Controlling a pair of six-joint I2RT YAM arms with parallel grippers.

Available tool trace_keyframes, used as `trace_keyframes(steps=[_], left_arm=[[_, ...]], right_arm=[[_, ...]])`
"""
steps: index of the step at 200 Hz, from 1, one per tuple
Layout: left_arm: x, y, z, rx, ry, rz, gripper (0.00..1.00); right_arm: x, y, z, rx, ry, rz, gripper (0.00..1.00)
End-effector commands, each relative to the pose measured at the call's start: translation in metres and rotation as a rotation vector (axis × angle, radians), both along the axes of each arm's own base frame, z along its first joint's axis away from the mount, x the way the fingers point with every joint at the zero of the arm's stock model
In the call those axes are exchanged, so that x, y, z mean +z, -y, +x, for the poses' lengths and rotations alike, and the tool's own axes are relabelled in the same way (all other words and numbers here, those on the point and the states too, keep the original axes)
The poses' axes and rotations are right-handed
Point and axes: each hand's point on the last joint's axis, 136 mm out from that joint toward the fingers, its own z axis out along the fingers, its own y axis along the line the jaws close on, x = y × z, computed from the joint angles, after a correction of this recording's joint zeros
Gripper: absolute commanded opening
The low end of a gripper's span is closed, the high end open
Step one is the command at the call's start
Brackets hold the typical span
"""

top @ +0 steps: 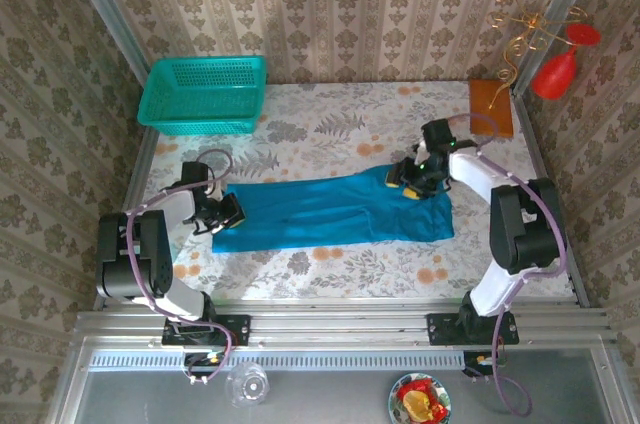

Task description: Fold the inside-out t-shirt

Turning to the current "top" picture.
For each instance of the red wine glass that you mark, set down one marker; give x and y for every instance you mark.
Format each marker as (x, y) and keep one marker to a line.
(552, 76)

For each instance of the clear drinking glass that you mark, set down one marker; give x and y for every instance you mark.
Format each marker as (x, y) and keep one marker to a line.
(252, 386)

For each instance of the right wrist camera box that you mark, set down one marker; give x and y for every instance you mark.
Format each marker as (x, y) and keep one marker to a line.
(421, 154)

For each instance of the teal plastic basket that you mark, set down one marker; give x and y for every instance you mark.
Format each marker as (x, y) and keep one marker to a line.
(200, 89)

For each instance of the floral tablecloth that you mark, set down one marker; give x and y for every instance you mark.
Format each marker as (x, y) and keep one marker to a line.
(340, 274)

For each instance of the yellow snack piece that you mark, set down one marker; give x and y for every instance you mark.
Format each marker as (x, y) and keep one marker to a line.
(417, 404)

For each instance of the floral rimmed plate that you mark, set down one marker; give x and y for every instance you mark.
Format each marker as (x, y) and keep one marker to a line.
(395, 409)

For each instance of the black connector board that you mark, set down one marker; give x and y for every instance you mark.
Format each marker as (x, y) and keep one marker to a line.
(472, 369)
(200, 361)

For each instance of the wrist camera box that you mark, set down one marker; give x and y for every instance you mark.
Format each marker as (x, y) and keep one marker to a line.
(421, 154)
(217, 191)

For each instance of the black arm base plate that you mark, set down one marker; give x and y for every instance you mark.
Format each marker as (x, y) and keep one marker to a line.
(440, 329)
(237, 329)

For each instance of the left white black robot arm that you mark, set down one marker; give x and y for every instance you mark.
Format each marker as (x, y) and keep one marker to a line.
(165, 206)

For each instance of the aluminium side rail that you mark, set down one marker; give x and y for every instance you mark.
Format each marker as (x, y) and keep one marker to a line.
(536, 144)
(132, 184)

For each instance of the brown wooden base board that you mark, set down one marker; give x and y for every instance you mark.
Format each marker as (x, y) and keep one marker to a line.
(495, 109)

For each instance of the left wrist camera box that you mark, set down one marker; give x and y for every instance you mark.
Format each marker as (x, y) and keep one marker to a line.
(217, 191)

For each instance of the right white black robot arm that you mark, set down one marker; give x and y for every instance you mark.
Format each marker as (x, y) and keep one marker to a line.
(475, 174)

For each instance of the aluminium mounting rail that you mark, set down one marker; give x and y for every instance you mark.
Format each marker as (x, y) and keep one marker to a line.
(340, 326)

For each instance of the blue t-shirt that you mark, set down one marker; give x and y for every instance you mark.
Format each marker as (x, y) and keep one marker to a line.
(325, 214)

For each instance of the red foil snack wrappers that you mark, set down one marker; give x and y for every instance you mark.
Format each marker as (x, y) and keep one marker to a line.
(420, 385)

